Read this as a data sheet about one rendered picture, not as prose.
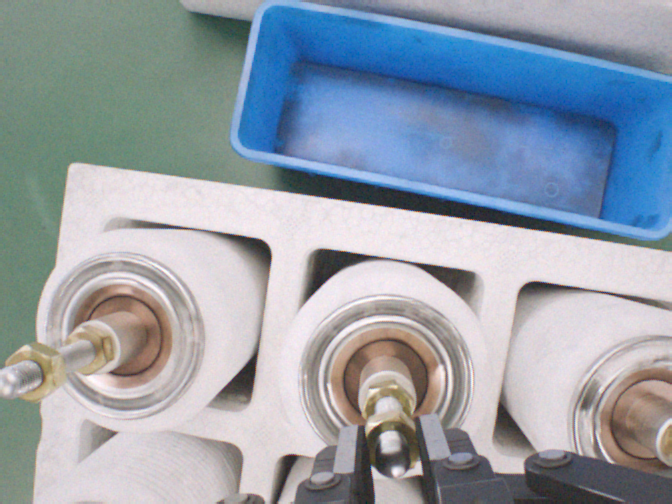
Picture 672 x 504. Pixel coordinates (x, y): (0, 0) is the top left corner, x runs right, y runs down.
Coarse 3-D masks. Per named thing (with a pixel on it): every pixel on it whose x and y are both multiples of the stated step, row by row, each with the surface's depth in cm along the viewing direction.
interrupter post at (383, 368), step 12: (372, 360) 25; (384, 360) 25; (396, 360) 25; (372, 372) 23; (384, 372) 23; (396, 372) 23; (408, 372) 24; (360, 384) 24; (372, 384) 23; (408, 384) 22; (360, 396) 23; (360, 408) 23
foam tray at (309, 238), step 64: (128, 192) 33; (192, 192) 33; (256, 192) 33; (64, 256) 34; (320, 256) 43; (384, 256) 33; (448, 256) 32; (512, 256) 32; (576, 256) 32; (640, 256) 32; (512, 320) 32; (256, 384) 33; (64, 448) 34; (256, 448) 33; (512, 448) 34
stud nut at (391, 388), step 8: (376, 384) 22; (384, 384) 22; (392, 384) 21; (400, 384) 22; (368, 392) 21; (376, 392) 21; (384, 392) 21; (392, 392) 21; (400, 392) 21; (408, 392) 22; (368, 400) 21; (376, 400) 21; (400, 400) 21; (408, 400) 21; (368, 408) 21; (408, 408) 21; (368, 416) 21; (408, 416) 21
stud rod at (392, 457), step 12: (384, 408) 20; (396, 408) 20; (396, 432) 17; (384, 444) 17; (396, 444) 16; (384, 456) 16; (396, 456) 16; (408, 456) 16; (384, 468) 16; (396, 468) 16; (408, 468) 16
